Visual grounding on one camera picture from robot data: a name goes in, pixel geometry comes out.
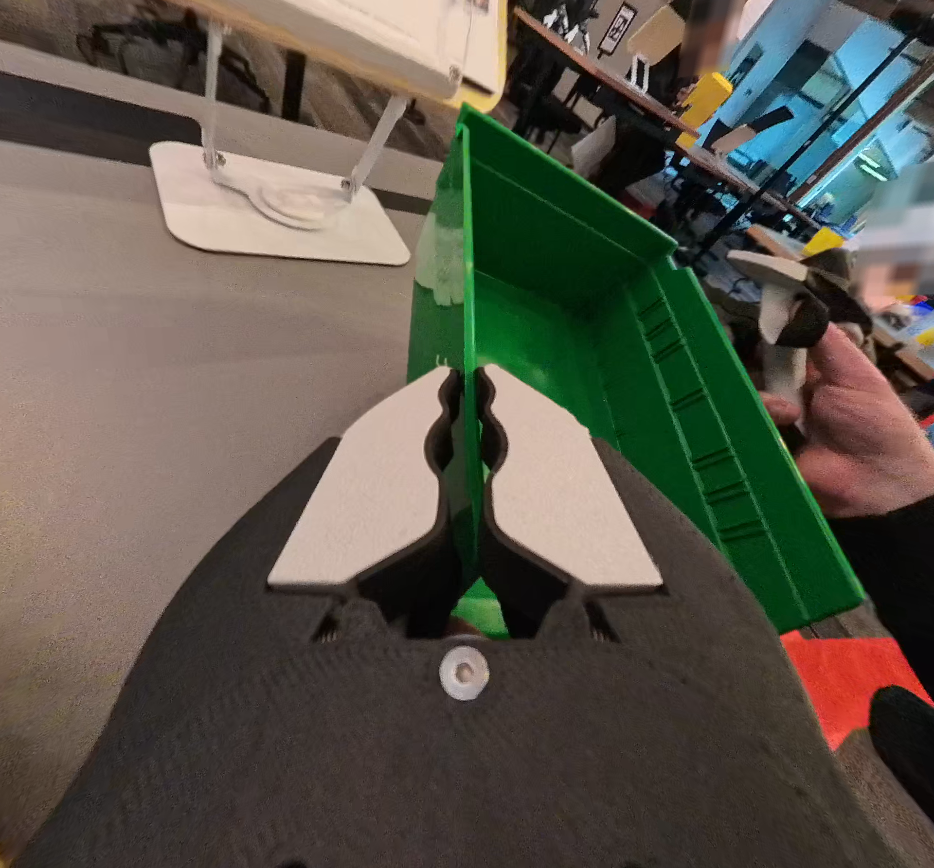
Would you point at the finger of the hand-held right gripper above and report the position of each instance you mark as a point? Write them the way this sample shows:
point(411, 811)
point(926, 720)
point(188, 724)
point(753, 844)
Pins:
point(766, 266)

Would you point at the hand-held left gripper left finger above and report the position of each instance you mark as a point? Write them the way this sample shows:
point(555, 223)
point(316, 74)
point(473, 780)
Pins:
point(365, 503)

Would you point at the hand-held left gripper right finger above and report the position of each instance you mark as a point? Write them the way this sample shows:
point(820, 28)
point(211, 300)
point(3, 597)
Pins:
point(569, 503)

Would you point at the green plastic box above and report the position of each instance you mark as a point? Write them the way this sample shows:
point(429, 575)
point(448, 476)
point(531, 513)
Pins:
point(554, 284)

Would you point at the person's right forearm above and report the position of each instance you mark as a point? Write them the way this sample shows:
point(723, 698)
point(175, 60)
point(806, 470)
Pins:
point(890, 569)

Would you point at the yellow plastic box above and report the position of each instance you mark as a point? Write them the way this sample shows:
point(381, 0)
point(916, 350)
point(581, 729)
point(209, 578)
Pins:
point(706, 106)

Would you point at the person's right hand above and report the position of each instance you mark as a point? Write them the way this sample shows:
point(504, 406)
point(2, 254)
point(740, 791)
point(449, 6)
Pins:
point(868, 445)

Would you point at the wooden document stand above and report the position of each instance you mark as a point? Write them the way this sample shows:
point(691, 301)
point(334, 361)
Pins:
point(653, 33)

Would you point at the grey desk with wood edge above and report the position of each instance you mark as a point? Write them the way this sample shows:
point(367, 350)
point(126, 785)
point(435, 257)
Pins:
point(584, 57)

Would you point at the black framed tag sign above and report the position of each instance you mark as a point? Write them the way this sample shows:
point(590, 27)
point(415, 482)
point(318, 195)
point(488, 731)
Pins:
point(619, 28)

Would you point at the instruction sheet on wooden stand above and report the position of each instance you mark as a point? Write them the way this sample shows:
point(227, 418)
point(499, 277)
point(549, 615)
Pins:
point(277, 226)

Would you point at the idle black white gripper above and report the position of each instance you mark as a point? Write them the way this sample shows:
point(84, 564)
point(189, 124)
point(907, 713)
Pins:
point(579, 25)
point(553, 25)

